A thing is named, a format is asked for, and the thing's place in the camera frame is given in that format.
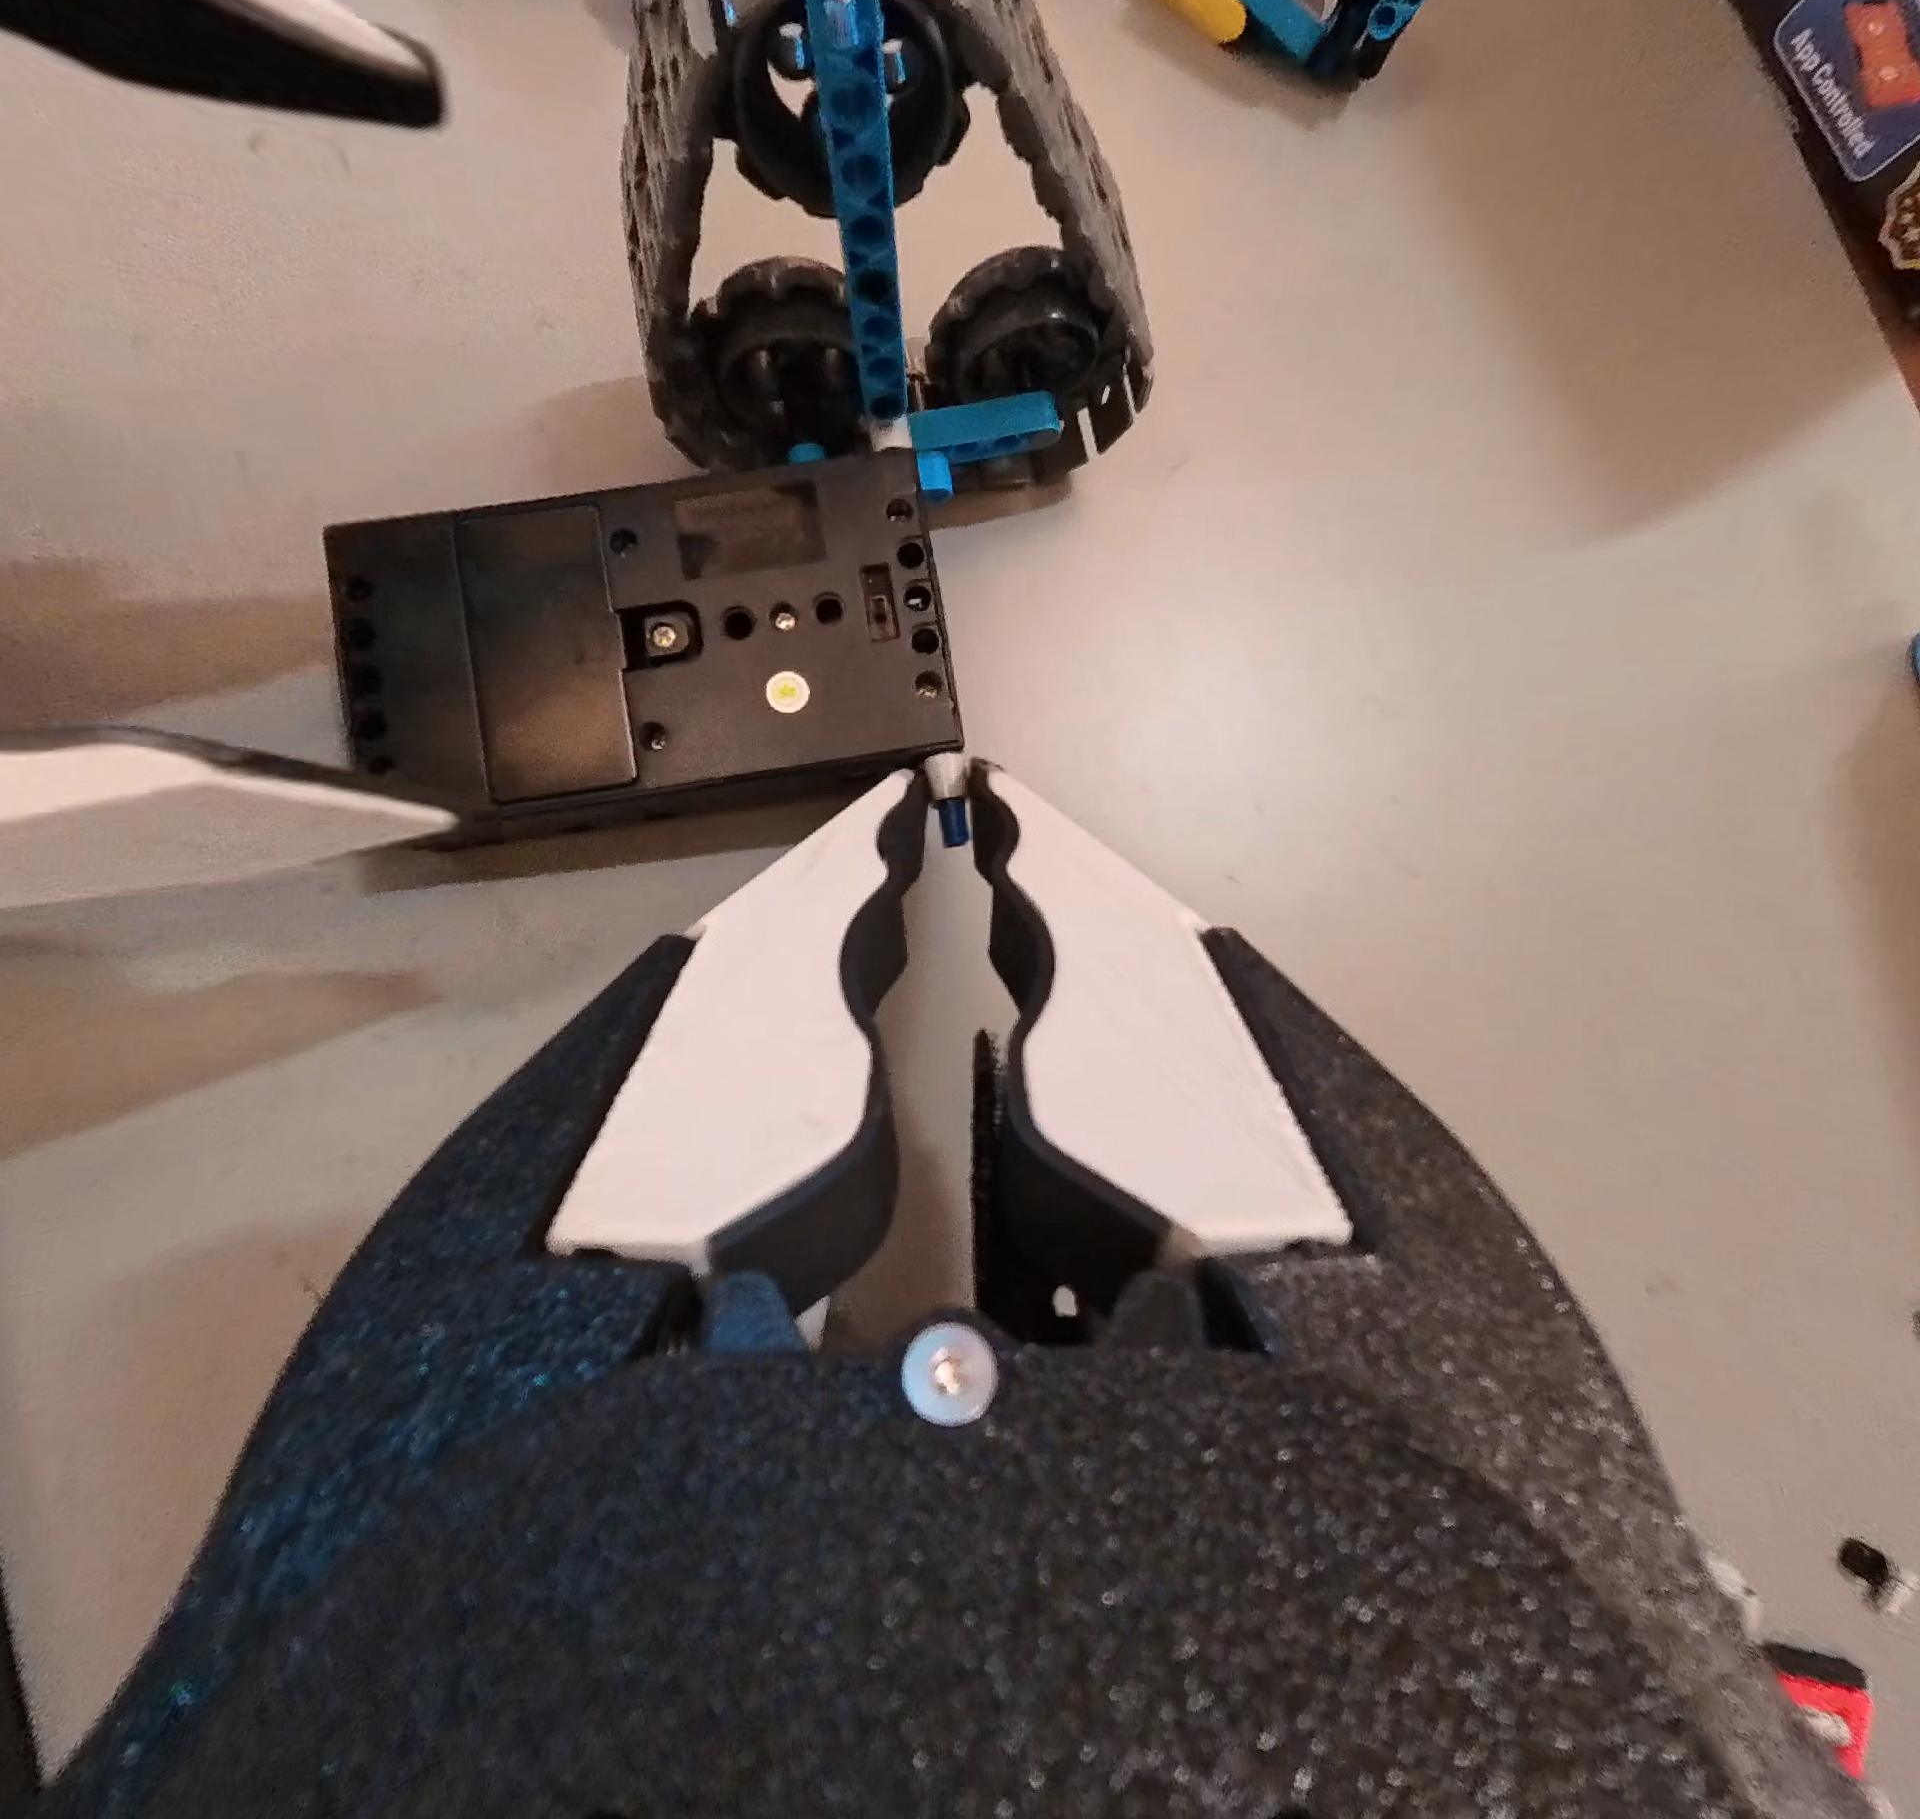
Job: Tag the pile of red black bricks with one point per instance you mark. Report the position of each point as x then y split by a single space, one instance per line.
1821 1706

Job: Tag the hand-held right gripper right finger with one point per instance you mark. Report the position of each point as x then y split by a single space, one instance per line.
1184 1084

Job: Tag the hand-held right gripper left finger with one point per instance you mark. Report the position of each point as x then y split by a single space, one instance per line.
734 1084

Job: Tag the black motor battery block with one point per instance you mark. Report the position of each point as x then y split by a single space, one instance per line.
720 619

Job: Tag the small blue toy pin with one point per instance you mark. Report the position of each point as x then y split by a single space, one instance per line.
952 821

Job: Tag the small black grey toy connector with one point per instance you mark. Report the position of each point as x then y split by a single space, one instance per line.
1860 1562

